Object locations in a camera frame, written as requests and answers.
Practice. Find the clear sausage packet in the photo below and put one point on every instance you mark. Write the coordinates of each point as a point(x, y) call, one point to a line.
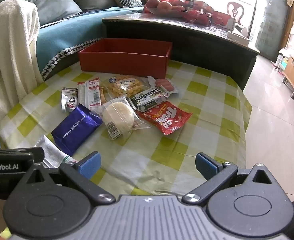
point(163, 84)

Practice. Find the dark coffee table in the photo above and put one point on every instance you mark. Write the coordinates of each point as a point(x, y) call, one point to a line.
point(186, 37)

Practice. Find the wooden chair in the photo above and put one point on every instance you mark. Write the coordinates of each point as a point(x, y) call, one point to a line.
point(235, 11)

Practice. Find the flat white box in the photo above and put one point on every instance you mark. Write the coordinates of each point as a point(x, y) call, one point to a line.
point(239, 37)

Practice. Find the clear bag of yellow snacks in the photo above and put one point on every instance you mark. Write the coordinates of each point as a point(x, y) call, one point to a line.
point(124, 86)

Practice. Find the white storage cart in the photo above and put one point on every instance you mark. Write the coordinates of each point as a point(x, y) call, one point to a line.
point(285, 52)

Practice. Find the clear packet with round cake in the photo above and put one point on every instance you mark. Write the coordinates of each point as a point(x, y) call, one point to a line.
point(118, 116)

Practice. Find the red white carton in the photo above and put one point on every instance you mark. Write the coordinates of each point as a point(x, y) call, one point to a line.
point(223, 19)

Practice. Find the grey sofa with blue blanket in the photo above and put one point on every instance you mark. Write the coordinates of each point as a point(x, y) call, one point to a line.
point(69, 35)

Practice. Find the red apple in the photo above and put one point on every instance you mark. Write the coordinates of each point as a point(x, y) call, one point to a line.
point(152, 3)
point(178, 5)
point(165, 7)

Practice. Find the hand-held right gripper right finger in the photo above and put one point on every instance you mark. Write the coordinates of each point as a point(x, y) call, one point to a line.
point(206, 165)

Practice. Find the grey green sofa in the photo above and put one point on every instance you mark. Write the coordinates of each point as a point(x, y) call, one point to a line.
point(54, 2)

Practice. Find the red white snack packet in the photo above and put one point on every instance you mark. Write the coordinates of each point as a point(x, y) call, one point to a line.
point(94, 95)

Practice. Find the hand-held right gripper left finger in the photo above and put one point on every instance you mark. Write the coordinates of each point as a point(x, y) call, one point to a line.
point(91, 164)

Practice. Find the purple wafer biscuit packet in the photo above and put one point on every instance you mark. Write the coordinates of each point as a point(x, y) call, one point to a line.
point(74, 128)

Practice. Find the red candy packet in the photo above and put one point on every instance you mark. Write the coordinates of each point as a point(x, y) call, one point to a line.
point(165, 117)

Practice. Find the yellow green checkered tablecloth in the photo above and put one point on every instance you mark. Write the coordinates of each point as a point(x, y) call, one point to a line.
point(211, 110)

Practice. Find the white strip snack packet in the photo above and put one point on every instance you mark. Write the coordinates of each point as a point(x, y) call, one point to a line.
point(82, 93)

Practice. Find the red plastic bag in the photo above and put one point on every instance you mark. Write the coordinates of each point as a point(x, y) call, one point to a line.
point(196, 17)

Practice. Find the red cardboard box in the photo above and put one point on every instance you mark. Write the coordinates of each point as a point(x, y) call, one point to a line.
point(123, 60)

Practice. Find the cream white towel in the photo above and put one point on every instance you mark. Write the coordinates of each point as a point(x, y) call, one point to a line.
point(9, 55)

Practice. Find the silver snack packet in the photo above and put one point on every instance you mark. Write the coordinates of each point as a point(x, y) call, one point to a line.
point(69, 100)

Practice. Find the pale blue curtain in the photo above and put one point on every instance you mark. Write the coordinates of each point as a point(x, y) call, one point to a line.
point(271, 20)

